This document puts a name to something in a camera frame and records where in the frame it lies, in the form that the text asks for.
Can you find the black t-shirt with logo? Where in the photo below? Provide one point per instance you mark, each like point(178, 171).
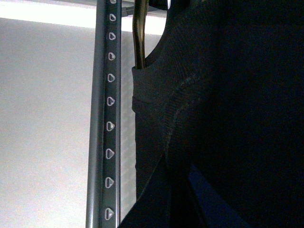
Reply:
point(219, 117)

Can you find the wooden clothes hanger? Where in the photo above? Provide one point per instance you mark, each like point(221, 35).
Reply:
point(139, 19)

